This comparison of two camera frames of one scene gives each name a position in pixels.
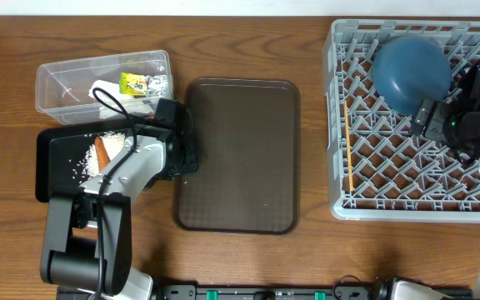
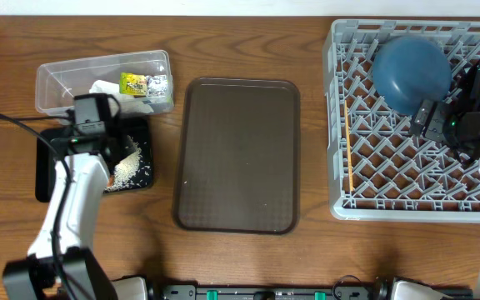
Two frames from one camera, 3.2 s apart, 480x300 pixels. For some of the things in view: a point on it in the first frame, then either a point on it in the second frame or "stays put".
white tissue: (114, 104) stays put
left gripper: (193, 166) → (126, 138)
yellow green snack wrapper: (137, 84) stays put
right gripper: (440, 112) stays put
